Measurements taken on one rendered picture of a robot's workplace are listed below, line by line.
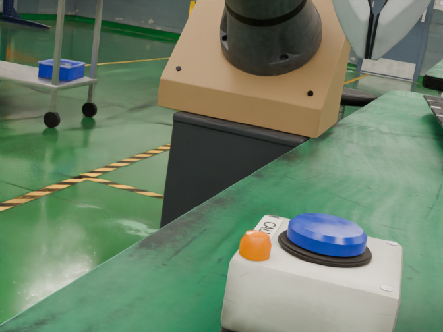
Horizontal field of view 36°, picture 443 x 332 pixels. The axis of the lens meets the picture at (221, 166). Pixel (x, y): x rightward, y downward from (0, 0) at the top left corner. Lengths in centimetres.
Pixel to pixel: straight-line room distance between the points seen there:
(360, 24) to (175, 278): 20
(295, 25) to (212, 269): 55
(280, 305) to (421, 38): 1112
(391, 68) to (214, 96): 1052
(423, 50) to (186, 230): 1093
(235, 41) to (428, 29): 1046
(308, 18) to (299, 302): 69
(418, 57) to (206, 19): 1039
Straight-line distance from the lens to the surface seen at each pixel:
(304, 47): 98
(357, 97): 349
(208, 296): 42
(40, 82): 431
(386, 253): 37
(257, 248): 32
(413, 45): 1143
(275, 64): 97
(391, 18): 32
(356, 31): 33
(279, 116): 96
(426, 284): 51
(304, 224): 34
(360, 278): 33
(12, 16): 1142
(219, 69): 101
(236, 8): 93
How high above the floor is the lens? 96
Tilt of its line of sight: 14 degrees down
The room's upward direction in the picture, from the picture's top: 8 degrees clockwise
